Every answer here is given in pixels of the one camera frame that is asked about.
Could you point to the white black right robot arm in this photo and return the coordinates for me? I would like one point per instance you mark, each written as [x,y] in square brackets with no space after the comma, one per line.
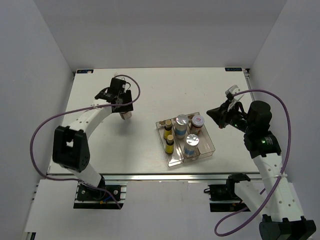
[281,217]

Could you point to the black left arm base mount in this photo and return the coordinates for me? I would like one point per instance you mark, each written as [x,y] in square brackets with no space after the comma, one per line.
[90,199]

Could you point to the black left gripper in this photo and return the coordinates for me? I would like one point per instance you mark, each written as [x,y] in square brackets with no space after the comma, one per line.
[127,107]

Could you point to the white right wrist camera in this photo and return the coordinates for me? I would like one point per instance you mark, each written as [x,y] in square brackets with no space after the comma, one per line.
[233,95]

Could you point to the blue table corner sticker left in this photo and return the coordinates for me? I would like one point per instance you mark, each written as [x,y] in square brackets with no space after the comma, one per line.
[84,71]

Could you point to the brown spice jar white lid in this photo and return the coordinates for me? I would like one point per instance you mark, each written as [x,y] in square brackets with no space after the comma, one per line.
[197,123]

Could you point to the blue table corner sticker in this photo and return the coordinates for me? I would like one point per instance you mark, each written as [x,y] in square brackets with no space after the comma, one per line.
[84,71]
[233,69]

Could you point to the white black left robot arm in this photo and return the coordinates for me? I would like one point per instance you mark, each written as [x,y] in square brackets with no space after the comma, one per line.
[70,145]

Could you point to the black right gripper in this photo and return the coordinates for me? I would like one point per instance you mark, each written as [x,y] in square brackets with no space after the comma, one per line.
[220,114]

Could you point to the clear acrylic three-compartment organizer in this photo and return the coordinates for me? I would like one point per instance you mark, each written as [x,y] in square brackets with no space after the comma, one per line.
[205,147]

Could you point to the blue table corner sticker right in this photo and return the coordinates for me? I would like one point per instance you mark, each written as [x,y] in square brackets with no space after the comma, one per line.
[233,69]

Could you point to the yellow label sauce bottle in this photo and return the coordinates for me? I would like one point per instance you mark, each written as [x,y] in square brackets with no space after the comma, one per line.
[167,129]

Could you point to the blue label sesame shaker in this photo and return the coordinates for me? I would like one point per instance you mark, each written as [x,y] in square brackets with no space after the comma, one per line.
[181,125]
[190,145]

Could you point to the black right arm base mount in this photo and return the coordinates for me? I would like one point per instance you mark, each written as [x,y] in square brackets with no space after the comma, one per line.
[220,201]

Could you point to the aluminium table front rail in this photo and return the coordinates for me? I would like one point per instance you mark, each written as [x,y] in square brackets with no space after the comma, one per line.
[160,176]

